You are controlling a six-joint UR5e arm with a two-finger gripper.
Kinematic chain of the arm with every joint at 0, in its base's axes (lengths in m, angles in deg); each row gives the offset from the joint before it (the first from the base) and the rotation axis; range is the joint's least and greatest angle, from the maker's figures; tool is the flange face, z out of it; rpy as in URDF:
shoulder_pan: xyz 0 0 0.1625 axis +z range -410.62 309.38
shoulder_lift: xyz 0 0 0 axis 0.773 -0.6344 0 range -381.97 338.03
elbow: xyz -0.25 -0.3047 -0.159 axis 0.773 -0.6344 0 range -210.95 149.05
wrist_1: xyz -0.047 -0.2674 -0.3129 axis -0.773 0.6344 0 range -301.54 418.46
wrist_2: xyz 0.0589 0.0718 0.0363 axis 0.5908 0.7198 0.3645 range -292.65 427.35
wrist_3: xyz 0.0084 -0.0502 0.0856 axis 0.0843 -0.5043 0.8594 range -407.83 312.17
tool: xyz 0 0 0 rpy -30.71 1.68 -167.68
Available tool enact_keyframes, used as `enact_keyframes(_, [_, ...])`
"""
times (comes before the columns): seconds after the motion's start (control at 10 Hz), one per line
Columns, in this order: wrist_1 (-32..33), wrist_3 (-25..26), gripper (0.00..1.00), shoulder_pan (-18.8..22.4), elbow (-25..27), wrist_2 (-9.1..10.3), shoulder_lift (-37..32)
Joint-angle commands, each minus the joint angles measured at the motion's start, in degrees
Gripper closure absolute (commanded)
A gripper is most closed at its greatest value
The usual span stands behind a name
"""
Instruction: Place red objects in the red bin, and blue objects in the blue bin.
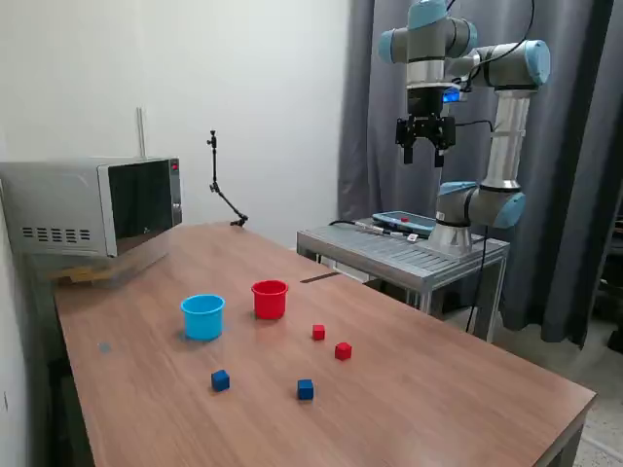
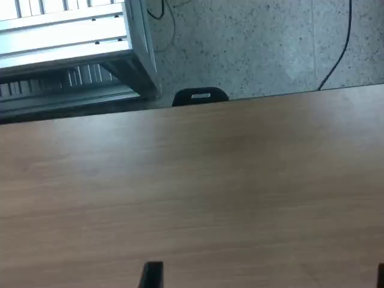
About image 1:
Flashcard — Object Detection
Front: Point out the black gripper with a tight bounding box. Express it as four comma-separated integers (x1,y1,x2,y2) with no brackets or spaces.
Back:
394,87,457,169

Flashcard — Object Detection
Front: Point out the blue teach pendant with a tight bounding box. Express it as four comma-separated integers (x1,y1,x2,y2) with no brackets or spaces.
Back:
372,209,436,239

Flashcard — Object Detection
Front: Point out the grey metal robot stand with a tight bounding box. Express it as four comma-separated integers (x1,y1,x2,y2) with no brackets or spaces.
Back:
296,223,511,341

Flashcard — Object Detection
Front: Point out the dark grey curtain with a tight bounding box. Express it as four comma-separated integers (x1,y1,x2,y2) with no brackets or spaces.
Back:
337,0,623,351

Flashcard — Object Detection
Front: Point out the red plastic cup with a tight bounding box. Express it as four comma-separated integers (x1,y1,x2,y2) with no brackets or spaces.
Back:
250,279,290,321

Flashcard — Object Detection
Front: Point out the black equipment by curtain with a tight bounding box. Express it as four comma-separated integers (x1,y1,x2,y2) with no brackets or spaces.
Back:
602,194,623,349

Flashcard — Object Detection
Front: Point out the blue plastic cup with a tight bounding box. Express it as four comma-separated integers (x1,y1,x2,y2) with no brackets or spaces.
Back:
179,293,227,341

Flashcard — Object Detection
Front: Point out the silver microwave oven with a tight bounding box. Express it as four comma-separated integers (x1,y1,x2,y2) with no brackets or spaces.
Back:
0,156,184,259

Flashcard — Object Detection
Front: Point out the wooden board stack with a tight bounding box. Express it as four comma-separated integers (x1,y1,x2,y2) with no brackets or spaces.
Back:
48,266,111,286

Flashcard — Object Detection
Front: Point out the black camera cable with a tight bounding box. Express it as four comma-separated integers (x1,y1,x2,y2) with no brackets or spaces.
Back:
445,0,536,335

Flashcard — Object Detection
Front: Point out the blue-lit wrist camera box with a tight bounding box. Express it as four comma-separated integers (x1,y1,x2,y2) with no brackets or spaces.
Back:
441,83,471,104

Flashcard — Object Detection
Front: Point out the black pendant cable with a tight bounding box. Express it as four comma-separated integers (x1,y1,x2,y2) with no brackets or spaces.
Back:
328,218,405,237

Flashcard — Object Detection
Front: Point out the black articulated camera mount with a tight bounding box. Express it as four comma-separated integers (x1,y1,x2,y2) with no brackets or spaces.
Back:
203,128,249,229

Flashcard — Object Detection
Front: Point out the white wall rod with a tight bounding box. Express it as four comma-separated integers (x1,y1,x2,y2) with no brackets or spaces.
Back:
135,106,147,160

